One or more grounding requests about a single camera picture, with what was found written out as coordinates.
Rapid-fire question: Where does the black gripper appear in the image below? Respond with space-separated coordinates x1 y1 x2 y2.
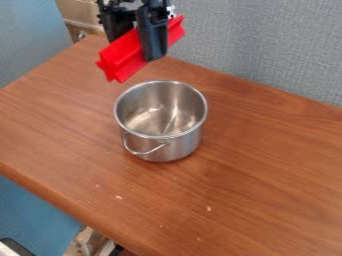
96 0 175 62

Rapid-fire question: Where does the red plastic block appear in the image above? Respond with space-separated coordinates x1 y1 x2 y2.
96 15 186 83

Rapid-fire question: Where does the stainless steel pot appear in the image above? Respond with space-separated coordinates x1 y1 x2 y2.
113 80 208 162

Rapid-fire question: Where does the black and white device corner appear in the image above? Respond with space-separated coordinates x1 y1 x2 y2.
0 238 35 256

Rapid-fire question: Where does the light wooden frame under table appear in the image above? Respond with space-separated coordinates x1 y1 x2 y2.
63 227 123 256

